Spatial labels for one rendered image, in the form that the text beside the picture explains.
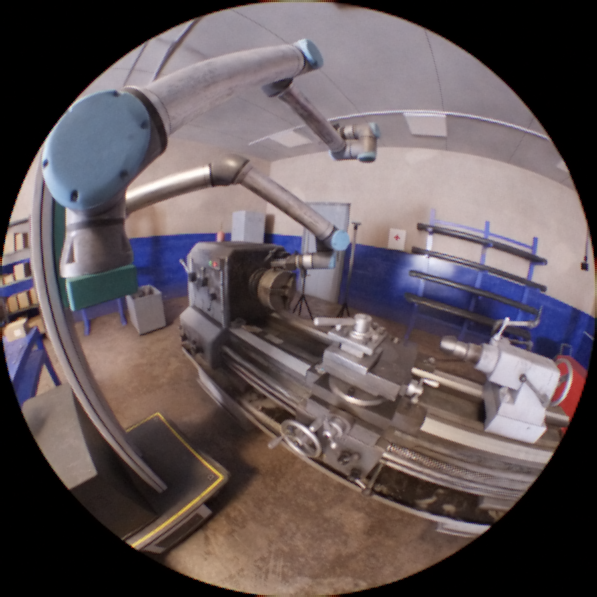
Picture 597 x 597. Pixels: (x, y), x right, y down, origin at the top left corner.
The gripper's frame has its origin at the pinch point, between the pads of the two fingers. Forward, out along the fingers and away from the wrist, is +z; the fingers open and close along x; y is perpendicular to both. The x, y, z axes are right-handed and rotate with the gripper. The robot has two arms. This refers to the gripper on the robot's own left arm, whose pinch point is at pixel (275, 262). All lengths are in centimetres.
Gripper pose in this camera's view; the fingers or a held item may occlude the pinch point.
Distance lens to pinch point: 116.7
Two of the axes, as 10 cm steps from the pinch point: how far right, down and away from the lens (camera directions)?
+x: -2.7, 5.6, -7.8
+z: -9.5, -0.1, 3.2
